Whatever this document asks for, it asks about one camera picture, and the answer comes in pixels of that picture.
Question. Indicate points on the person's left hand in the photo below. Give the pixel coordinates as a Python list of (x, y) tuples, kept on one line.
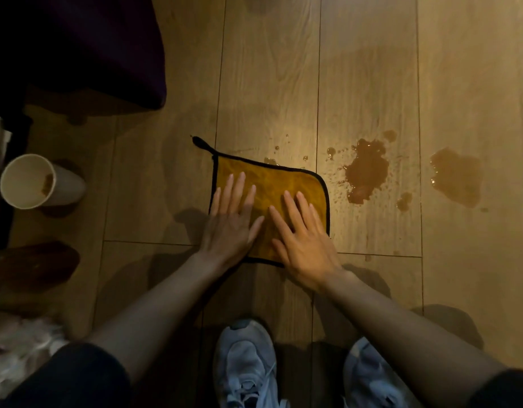
[(227, 233)]

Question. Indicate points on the person's right hand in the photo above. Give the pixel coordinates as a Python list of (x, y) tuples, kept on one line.
[(306, 250)]

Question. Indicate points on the person's right little finger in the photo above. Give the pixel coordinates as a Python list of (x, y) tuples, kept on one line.
[(317, 217)]

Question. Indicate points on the person's right middle finger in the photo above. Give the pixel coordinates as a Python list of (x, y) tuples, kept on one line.
[(293, 210)]

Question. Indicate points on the person's left middle finger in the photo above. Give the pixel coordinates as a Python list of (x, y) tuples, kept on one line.
[(238, 192)]

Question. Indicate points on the person's left little finger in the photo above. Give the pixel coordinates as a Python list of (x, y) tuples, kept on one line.
[(215, 200)]

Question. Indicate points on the person's right thumb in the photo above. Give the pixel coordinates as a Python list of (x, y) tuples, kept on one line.
[(280, 250)]

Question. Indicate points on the person's left thumb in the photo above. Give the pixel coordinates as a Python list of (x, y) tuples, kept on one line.
[(256, 229)]

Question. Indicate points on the yellow cloth with black trim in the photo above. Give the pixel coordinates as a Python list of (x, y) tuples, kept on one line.
[(272, 182)]

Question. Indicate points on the person's left forearm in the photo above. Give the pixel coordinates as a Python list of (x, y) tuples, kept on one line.
[(159, 305)]

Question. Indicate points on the person's right forearm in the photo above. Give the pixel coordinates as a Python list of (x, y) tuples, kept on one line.
[(406, 339)]

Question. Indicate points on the small brown spill spot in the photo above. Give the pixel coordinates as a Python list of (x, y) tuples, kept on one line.
[(389, 135), (330, 152), (404, 201)]

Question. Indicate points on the large dark brown spill puddle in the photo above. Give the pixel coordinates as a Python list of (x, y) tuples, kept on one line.
[(365, 169)]

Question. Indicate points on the grey left sneaker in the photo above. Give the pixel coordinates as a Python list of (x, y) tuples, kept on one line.
[(244, 365)]

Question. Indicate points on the grey sneaker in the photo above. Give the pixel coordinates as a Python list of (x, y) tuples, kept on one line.
[(244, 365), (370, 380)]

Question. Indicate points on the pale brown spill puddle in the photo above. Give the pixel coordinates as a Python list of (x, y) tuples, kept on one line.
[(457, 176)]

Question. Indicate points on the grey right sneaker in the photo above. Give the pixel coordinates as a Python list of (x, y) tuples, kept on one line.
[(370, 380)]

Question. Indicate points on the white paper cup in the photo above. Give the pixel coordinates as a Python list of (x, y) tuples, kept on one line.
[(36, 182)]

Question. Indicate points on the dark brown wooden piece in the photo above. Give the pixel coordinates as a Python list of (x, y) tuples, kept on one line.
[(31, 265)]

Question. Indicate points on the dark purple fabric cover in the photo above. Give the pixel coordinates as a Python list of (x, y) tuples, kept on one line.
[(87, 42)]

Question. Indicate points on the black left sleeve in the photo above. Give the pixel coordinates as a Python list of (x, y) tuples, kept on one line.
[(70, 376)]

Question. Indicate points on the black sleeve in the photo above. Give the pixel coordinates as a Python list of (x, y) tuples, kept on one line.
[(506, 390), (70, 376)]

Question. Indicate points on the white fluffy cloth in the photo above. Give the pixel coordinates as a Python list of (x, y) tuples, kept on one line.
[(19, 352)]

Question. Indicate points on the black right sleeve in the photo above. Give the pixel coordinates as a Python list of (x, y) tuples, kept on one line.
[(506, 390)]

